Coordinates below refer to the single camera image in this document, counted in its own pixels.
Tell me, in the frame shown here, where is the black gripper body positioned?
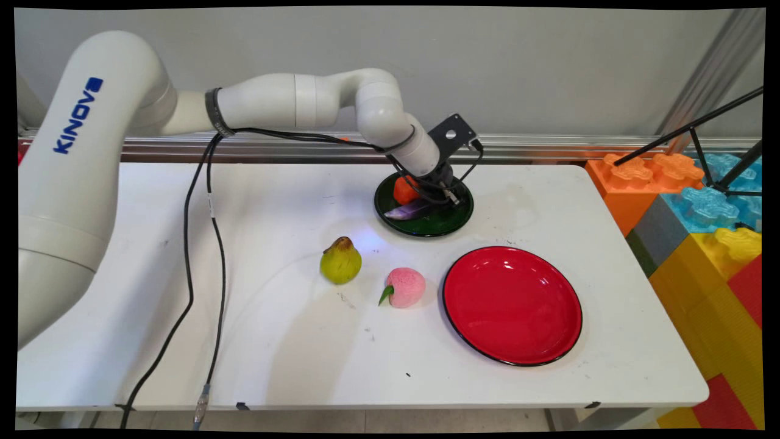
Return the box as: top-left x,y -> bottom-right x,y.
426,159 -> 459,205

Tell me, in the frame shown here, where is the purple toy eggplant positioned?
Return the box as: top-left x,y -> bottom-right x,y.
384,196 -> 449,221

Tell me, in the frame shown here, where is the dark green plate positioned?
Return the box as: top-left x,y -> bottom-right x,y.
374,170 -> 475,238

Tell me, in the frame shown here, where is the orange toy carrot piece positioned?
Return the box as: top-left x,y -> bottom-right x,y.
393,175 -> 421,205

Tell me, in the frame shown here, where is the pink toy peach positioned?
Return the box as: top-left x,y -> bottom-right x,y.
378,267 -> 427,309

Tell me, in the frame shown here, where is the green toy pear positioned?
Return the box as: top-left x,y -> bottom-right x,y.
319,236 -> 363,285

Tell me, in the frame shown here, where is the red plate with black rim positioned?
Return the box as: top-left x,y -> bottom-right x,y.
442,246 -> 584,368

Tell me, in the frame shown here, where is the orange giant building block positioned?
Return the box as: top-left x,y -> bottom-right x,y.
585,152 -> 706,237

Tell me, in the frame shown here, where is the dark green giant building block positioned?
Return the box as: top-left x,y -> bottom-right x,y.
625,229 -> 658,279

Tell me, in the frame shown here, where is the grey giant building block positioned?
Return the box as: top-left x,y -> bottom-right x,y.
634,195 -> 690,270

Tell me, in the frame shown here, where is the blue giant building block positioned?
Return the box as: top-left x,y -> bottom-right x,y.
661,154 -> 764,235

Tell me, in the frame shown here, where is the black tripod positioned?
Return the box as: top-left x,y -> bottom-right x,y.
612,87 -> 764,199

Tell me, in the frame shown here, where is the red giant building block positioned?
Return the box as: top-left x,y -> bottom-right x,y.
727,255 -> 764,331

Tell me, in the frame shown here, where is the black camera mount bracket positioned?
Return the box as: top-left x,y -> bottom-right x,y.
427,113 -> 478,148

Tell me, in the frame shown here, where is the aluminium rail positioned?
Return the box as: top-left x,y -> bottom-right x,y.
18,127 -> 762,165

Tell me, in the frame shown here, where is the black cable with silver connector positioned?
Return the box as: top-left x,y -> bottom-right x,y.
191,135 -> 228,431

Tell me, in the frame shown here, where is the black velcro strap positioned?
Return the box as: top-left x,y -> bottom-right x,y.
204,87 -> 236,137

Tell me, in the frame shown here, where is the thick black cable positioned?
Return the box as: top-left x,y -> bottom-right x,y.
118,130 -> 227,430

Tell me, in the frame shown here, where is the aluminium post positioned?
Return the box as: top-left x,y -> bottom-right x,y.
655,9 -> 766,154

